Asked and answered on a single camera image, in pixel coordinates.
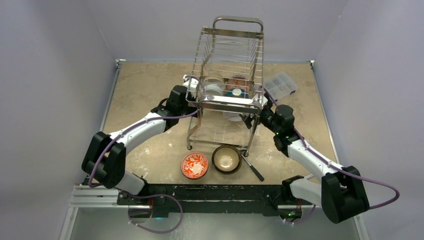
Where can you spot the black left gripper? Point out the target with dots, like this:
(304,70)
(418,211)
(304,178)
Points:
(190,98)

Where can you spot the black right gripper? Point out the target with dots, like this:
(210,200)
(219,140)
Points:
(255,117)

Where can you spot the white bowl with red rim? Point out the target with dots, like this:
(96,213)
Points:
(233,116)

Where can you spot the white and teal bowl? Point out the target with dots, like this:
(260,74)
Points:
(237,92)

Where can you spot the stainless steel dish rack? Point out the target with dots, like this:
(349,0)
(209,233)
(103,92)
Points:
(225,83)

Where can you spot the orange floral patterned bowl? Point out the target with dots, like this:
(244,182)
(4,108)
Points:
(194,165)

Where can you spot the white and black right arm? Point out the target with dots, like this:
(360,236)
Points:
(340,191)

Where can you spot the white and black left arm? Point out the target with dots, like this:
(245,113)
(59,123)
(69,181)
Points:
(105,159)

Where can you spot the dark brown glazed bowl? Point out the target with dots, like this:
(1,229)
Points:
(226,159)

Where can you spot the clear plastic compartment box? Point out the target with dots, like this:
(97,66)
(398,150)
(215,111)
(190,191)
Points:
(280,85)

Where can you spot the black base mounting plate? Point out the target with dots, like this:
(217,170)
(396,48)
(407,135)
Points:
(269,200)

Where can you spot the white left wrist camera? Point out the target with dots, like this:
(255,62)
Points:
(190,81)

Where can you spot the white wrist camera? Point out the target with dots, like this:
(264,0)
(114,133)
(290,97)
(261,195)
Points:
(190,81)
(260,93)

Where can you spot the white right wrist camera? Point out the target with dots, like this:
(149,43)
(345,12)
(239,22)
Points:
(260,93)

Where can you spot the black-handled claw hammer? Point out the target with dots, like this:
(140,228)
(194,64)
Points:
(244,155)

